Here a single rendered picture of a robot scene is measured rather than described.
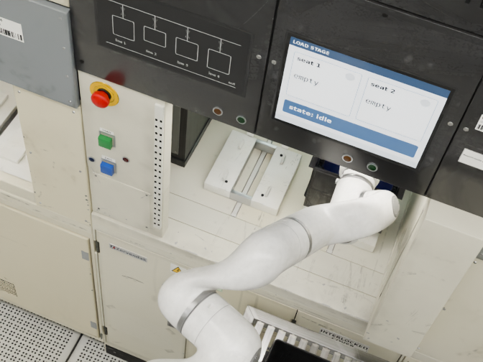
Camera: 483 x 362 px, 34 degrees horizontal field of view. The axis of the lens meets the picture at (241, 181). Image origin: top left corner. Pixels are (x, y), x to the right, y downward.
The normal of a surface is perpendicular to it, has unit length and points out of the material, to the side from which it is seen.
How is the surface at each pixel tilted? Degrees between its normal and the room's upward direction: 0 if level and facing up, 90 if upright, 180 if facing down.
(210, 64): 90
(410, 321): 90
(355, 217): 40
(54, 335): 0
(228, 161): 0
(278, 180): 0
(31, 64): 90
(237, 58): 90
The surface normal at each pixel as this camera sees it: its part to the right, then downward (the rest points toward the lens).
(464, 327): -0.36, 0.73
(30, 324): 0.10, -0.59
